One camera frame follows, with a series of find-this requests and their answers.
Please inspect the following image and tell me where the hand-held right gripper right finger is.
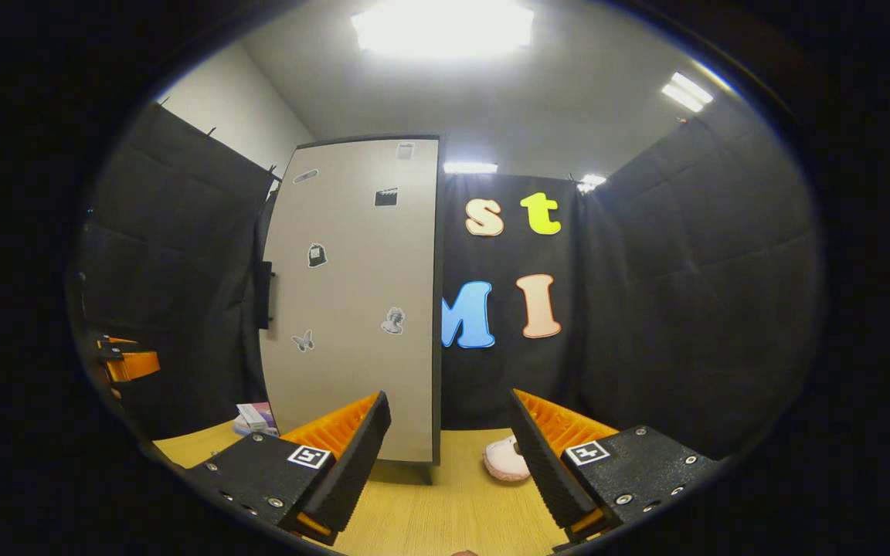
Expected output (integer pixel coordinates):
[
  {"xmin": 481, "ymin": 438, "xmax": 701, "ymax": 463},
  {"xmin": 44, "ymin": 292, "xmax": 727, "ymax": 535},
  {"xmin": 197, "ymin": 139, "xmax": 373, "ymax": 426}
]
[{"xmin": 508, "ymin": 388, "xmax": 724, "ymax": 545}]

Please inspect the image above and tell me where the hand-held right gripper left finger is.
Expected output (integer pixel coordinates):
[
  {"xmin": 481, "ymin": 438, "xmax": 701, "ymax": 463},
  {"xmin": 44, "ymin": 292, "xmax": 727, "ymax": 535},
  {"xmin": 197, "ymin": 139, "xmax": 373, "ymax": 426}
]
[{"xmin": 186, "ymin": 391, "xmax": 392, "ymax": 545}]

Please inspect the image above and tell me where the black cabinet door handle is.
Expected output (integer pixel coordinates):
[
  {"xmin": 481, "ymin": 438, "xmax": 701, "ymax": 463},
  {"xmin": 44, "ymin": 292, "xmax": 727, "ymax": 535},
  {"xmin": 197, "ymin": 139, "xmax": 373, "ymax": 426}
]
[{"xmin": 256, "ymin": 261, "xmax": 274, "ymax": 331}]

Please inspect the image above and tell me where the white cabinet door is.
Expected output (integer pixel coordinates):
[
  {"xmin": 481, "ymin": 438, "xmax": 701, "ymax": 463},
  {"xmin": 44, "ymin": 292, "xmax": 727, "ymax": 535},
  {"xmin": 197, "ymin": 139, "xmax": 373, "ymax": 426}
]
[{"xmin": 260, "ymin": 137, "xmax": 442, "ymax": 464}]

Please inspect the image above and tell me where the grey cabinet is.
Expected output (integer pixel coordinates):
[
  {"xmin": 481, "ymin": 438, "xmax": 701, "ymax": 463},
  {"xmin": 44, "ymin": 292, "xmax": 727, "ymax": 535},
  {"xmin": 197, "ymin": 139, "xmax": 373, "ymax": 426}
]
[{"xmin": 258, "ymin": 134, "xmax": 446, "ymax": 486}]

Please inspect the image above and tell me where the black backdrop cloth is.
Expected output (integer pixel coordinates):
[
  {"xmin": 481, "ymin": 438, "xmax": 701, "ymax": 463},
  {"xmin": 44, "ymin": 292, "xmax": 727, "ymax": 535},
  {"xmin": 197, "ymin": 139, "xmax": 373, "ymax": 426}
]
[{"xmin": 78, "ymin": 100, "xmax": 824, "ymax": 464}]

